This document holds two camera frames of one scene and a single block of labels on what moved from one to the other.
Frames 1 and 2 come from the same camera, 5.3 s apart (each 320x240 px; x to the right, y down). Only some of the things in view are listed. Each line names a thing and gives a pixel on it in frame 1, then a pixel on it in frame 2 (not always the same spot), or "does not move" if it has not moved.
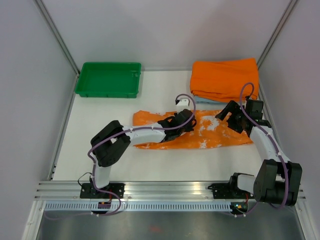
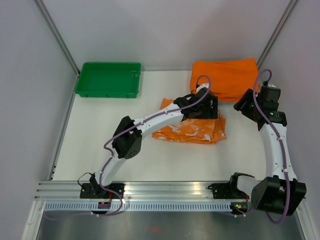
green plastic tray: [109, 79] does not move
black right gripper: [234, 108] -> [248, 96]
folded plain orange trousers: [222, 80] does not move
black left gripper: [190, 128] -> [211, 113]
